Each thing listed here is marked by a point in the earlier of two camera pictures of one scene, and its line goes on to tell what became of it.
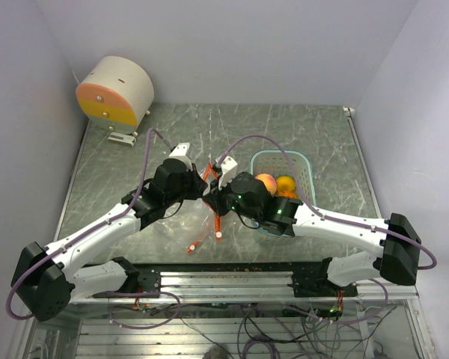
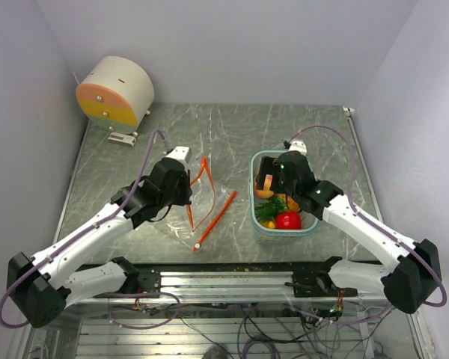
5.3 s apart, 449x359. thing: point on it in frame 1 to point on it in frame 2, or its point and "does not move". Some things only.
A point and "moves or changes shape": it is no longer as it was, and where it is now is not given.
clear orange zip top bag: x=209 y=218 moves or changes shape
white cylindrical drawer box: x=116 y=93 does not move
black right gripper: x=214 y=199 to x=269 y=165
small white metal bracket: x=122 y=139 does not move
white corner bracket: x=348 y=111 does not move
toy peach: x=269 y=182 does not move
